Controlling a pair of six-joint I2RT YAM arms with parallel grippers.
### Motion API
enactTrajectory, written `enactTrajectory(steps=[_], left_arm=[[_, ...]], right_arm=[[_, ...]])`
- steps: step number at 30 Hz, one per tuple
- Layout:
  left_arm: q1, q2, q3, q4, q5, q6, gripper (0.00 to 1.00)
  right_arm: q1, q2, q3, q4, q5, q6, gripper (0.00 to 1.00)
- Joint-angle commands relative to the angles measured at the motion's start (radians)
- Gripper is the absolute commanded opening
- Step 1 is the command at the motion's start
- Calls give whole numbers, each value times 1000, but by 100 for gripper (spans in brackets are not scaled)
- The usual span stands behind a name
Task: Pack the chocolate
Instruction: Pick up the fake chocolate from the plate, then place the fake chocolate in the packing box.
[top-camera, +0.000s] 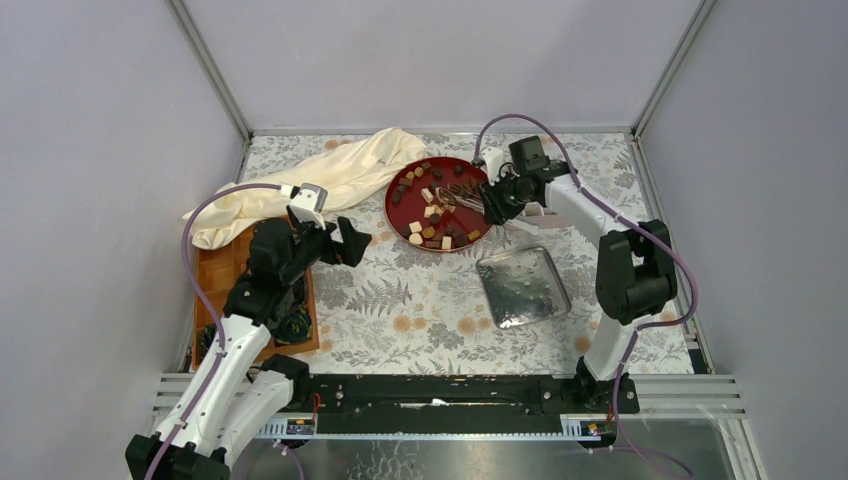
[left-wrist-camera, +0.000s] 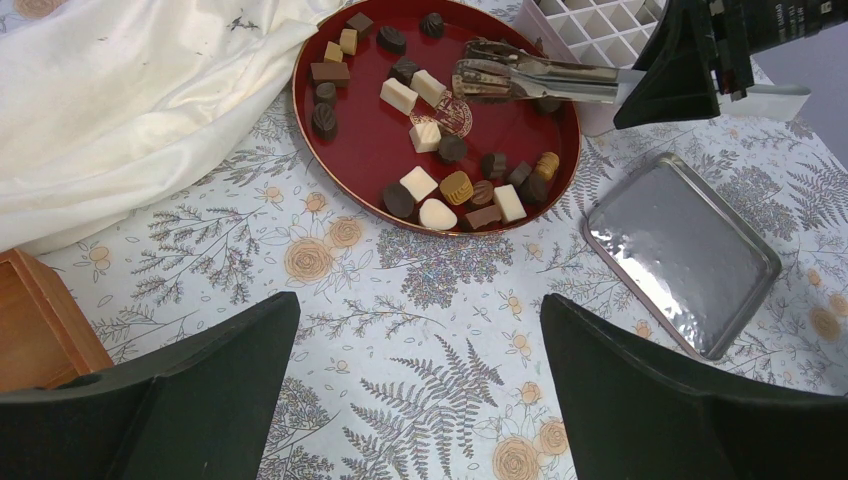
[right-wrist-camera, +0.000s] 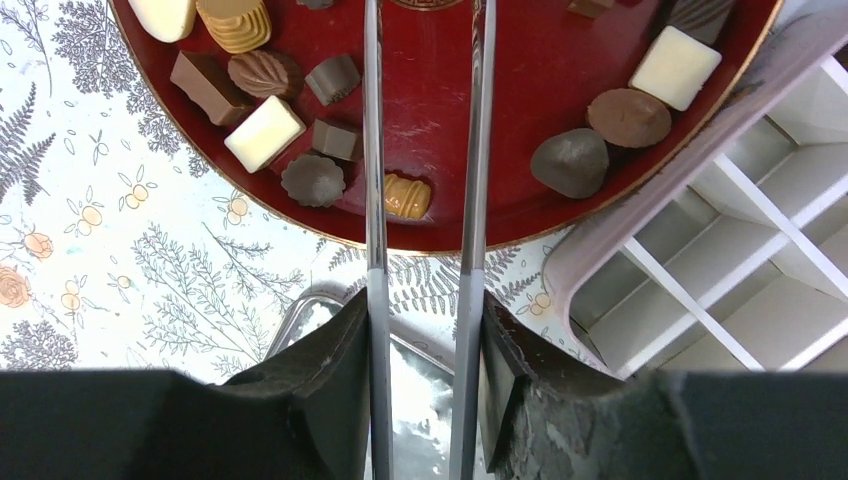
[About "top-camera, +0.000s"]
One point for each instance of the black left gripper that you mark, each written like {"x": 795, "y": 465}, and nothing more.
{"x": 354, "y": 245}

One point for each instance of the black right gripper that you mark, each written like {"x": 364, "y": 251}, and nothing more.
{"x": 496, "y": 213}

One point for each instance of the silver metal tongs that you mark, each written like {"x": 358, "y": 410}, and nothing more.
{"x": 452, "y": 196}

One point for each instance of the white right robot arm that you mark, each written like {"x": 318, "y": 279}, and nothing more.
{"x": 635, "y": 272}

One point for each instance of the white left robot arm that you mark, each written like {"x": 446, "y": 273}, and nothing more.
{"x": 205, "y": 433}

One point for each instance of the pink tin with white dividers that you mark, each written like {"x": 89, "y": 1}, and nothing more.
{"x": 535, "y": 217}

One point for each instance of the red round tray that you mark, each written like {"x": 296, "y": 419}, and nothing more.
{"x": 415, "y": 214}

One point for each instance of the silver tin lid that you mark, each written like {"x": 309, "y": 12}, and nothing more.
{"x": 523, "y": 287}

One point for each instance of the black paper cup liners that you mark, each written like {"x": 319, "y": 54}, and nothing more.
{"x": 294, "y": 332}

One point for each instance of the cream cloth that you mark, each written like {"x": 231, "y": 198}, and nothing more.
{"x": 349, "y": 173}

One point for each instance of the wooden compartment tray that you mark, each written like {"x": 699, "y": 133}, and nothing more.
{"x": 218, "y": 270}

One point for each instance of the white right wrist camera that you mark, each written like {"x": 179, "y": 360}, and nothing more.
{"x": 490, "y": 160}

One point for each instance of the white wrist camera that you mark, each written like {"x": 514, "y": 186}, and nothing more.
{"x": 490, "y": 160}
{"x": 306, "y": 203}

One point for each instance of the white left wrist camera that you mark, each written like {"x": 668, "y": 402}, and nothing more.
{"x": 306, "y": 203}

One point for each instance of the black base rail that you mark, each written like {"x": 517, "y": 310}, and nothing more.
{"x": 454, "y": 405}

